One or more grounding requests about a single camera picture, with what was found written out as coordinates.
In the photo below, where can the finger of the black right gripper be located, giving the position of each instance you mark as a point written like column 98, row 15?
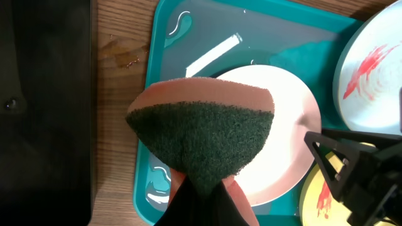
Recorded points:
column 331, row 147

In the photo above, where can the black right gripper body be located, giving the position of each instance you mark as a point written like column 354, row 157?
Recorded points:
column 372, row 190

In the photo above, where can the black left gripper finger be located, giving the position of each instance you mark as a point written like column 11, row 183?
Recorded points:
column 189, row 209

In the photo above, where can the yellow plate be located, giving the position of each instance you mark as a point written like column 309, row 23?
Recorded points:
column 317, row 206

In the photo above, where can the white plate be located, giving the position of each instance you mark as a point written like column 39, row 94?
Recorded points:
column 285, row 158

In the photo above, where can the green pink sponge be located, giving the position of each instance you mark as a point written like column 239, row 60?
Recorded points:
column 204, row 129

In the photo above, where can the teal plastic tray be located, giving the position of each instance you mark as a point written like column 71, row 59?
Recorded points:
column 208, row 38

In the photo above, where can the black plastic tray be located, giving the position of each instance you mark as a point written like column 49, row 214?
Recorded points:
column 48, row 83

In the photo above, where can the light blue plate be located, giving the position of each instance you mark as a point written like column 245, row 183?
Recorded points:
column 367, row 80

